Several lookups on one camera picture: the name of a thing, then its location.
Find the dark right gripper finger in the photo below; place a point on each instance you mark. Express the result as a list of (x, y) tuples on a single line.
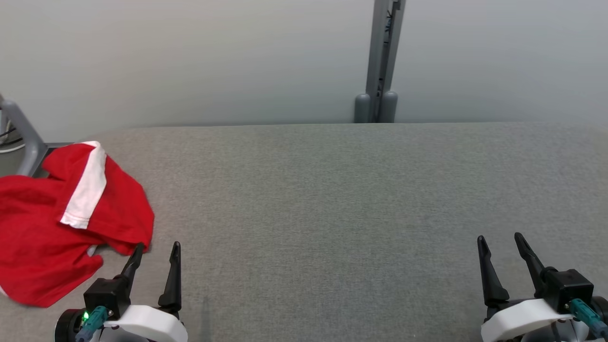
[(491, 285), (532, 266)]

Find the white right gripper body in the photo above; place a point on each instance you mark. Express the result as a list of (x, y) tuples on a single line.
[(522, 316)]

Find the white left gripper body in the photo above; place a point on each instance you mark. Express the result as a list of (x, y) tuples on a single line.
[(147, 323)]

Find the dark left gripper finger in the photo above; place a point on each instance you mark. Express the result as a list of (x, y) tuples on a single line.
[(133, 266), (174, 285)]

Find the red jersey with white sleeves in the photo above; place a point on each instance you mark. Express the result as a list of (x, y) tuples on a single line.
[(33, 247)]

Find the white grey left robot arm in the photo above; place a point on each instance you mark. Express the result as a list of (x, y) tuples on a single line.
[(123, 336)]

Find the grey fabric padded table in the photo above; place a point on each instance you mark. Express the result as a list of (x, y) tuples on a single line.
[(332, 213)]

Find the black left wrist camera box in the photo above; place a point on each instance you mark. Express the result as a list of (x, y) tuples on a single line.
[(107, 294)]

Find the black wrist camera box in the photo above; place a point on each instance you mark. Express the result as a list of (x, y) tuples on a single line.
[(567, 287), (107, 294)]

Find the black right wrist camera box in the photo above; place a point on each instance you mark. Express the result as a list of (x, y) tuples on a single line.
[(567, 287)]

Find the grey chair frame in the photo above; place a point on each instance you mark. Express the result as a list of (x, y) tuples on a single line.
[(26, 142)]

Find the grey partition joint post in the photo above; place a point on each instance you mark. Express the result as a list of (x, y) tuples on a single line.
[(380, 71)]

